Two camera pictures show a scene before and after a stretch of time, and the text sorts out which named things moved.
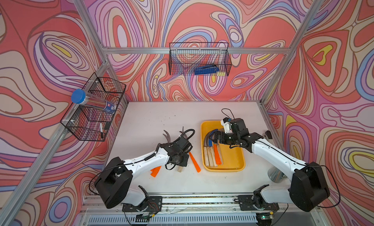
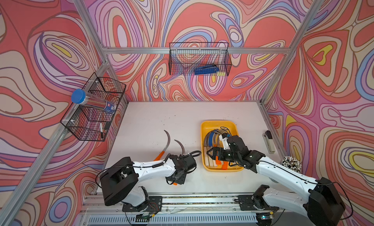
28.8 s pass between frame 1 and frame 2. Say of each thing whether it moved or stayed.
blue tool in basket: stayed
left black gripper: moved
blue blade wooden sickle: stayed
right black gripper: moved
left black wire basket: stayed
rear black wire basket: stayed
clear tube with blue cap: stayed
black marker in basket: stayed
